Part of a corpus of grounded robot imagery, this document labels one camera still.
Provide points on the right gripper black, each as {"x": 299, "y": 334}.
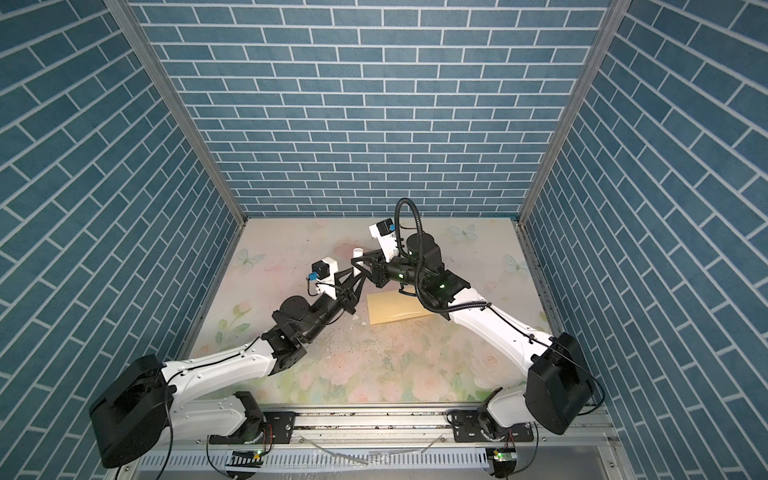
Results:
{"x": 379, "y": 274}

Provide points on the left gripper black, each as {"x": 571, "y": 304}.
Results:
{"x": 345, "y": 296}

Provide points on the white glue stick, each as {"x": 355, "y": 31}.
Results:
{"x": 357, "y": 253}

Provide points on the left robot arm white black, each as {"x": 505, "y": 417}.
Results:
{"x": 148, "y": 401}

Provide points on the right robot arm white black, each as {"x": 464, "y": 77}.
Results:
{"x": 557, "y": 378}

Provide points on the left controller board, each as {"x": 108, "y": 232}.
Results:
{"x": 246, "y": 459}

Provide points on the controller board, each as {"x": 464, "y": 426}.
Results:
{"x": 246, "y": 459}
{"x": 504, "y": 455}

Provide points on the right controller board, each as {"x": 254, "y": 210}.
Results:
{"x": 504, "y": 455}

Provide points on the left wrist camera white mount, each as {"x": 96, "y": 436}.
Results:
{"x": 321, "y": 279}

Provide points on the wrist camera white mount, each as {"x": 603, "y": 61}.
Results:
{"x": 384, "y": 232}
{"x": 321, "y": 279}

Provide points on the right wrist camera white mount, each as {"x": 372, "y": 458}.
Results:
{"x": 384, "y": 232}

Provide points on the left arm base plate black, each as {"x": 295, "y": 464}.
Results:
{"x": 274, "y": 428}

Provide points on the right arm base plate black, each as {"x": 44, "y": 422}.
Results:
{"x": 472, "y": 426}

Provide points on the white slotted cable duct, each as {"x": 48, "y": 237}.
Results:
{"x": 315, "y": 460}

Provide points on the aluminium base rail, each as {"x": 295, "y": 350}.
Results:
{"x": 361, "y": 425}

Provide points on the right aluminium corner post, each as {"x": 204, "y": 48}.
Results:
{"x": 596, "y": 55}

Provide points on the aluminium corner post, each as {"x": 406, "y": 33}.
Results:
{"x": 596, "y": 55}
{"x": 130, "y": 27}

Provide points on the left aluminium corner post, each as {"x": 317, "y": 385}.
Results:
{"x": 130, "y": 27}

